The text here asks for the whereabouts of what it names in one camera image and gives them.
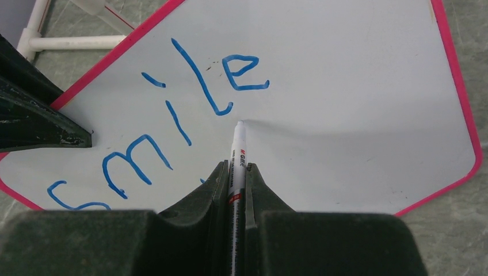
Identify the pink framed whiteboard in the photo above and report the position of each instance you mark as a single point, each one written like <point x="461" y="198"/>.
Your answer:
<point x="349" y="106"/>

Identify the white blue whiteboard marker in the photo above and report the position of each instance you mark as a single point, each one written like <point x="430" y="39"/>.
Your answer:
<point x="236" y="200"/>

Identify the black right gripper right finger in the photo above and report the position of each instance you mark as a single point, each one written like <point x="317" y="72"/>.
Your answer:
<point x="282" y="241"/>

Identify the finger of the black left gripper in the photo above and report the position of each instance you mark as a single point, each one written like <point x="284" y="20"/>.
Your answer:
<point x="19" y="71"/>
<point x="28" y="123"/>

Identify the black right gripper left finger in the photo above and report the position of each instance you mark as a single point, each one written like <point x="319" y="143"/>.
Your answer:
<point x="184" y="239"/>

